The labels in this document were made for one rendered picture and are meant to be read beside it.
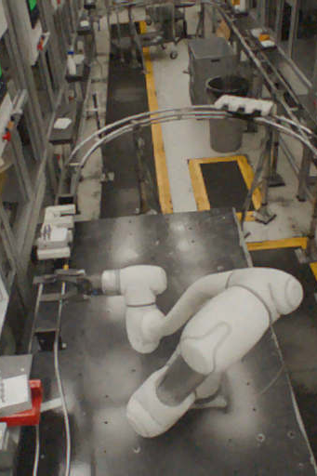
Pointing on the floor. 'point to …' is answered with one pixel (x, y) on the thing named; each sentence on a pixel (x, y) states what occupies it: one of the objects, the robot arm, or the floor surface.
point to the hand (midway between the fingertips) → (44, 289)
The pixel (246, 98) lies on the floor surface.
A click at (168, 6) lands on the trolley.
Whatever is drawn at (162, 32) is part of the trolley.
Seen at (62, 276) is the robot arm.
